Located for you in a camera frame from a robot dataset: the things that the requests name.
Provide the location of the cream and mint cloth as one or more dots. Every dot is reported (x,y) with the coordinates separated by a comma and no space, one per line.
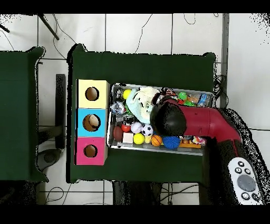
(139,105)

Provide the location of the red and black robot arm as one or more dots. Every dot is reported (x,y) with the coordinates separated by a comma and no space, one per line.
(206,122)

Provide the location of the wooden box with three holes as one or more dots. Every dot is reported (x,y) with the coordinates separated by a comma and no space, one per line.
(101,101)

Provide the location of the crushed silver drink can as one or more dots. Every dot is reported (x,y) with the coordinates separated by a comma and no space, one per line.
(128,120)

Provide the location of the white toy baseball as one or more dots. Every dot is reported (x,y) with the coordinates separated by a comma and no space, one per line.
(136,127)

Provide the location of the black and white soccer ball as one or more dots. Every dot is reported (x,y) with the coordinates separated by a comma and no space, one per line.
(147,130)

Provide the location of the brown toy football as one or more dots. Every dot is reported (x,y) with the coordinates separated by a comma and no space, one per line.
(118,133)

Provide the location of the orange toy basketball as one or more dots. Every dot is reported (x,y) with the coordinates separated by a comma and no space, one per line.
(156,140)

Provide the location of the dark green tablecloth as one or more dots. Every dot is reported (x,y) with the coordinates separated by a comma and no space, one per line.
(137,67)
(16,116)

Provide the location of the blue spiky rubber ball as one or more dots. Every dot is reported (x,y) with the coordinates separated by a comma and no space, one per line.
(171,143)

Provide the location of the black monitor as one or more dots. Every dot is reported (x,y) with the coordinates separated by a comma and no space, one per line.
(60,109)

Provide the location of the black tripod leg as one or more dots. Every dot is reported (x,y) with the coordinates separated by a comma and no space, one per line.
(48,26)

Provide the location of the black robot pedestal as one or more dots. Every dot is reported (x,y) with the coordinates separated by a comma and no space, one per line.
(137,194)

